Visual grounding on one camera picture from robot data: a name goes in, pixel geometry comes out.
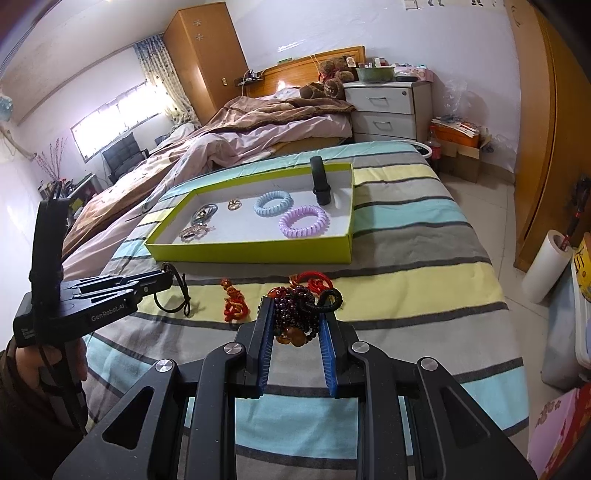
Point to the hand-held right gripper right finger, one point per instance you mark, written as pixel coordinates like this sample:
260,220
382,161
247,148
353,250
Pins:
328,360

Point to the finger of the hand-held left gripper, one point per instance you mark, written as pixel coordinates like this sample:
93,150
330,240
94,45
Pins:
115,280
134,295

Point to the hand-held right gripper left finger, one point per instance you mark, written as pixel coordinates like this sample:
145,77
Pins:
267,355

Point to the gold flower hair clip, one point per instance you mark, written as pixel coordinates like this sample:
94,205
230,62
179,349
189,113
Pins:
194,233

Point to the green shallow box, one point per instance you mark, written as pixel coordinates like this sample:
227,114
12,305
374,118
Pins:
249,251

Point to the gold rings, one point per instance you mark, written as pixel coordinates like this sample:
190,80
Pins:
233,205

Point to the black wristband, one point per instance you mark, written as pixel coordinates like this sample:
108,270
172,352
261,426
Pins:
323,189

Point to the person's left hand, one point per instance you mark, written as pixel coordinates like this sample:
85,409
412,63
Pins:
30,364

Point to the striped cloth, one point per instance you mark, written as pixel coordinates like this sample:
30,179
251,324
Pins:
415,277

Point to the black chair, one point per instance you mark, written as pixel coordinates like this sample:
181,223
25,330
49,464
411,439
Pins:
122,152

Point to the window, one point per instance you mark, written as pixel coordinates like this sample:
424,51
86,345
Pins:
111,115

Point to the floral curtain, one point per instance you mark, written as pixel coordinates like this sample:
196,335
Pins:
161,74

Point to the pink duvet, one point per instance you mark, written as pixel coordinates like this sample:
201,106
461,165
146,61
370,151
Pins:
277,134

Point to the brown blanket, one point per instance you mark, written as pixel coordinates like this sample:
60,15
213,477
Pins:
258,115

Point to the white trash bin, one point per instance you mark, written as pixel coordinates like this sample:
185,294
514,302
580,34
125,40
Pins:
427,150

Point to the white storage bin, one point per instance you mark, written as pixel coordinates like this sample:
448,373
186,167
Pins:
561,332

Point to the white paper roll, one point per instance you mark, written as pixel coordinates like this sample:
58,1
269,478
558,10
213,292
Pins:
545,267

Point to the pink printed box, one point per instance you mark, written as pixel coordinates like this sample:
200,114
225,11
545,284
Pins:
554,429

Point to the orange cardboard box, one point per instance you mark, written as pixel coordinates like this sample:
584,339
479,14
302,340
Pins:
461,161

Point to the wooden wardrobe with flower stickers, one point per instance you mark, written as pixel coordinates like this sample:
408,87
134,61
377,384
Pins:
203,55

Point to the white nightstand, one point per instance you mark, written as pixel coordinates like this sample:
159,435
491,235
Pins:
383,99

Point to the yellow cardboard box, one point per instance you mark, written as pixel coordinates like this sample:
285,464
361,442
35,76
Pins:
582,267

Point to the brown teddy bear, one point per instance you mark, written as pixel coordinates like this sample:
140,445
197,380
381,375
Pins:
332,85

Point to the wooden headboard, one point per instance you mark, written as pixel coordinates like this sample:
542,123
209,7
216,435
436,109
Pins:
295,69

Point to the green basin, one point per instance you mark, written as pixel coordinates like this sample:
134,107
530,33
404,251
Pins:
374,74

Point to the clear plastic bag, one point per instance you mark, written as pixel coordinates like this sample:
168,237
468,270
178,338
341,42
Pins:
461,99

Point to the large wooden closet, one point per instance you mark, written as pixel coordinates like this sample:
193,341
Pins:
535,138

